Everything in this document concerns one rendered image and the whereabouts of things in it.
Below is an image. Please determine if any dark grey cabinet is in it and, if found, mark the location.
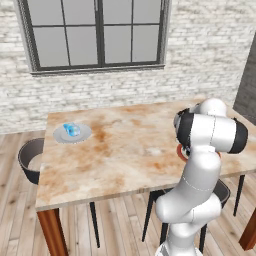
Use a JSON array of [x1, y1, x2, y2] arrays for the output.
[[232, 39, 256, 125]]

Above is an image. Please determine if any dark framed window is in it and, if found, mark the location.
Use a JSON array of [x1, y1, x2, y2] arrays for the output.
[[17, 0, 172, 76]]

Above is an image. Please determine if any grey round plate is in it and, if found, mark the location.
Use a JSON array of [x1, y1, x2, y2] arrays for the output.
[[52, 122, 93, 145]]

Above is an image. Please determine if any blue yogurt container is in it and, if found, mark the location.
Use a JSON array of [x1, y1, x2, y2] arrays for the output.
[[63, 122, 82, 139]]

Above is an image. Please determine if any dark round chair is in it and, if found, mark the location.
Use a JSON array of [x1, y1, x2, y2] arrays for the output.
[[17, 137, 101, 249]]

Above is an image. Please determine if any marble top wooden table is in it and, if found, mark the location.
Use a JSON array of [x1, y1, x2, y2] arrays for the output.
[[34, 98, 256, 256]]

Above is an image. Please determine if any dark chair with black legs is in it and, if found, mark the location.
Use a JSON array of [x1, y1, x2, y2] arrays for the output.
[[141, 174, 246, 253]]

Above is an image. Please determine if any orange round plate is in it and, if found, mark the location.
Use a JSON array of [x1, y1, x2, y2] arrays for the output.
[[176, 143, 223, 164]]

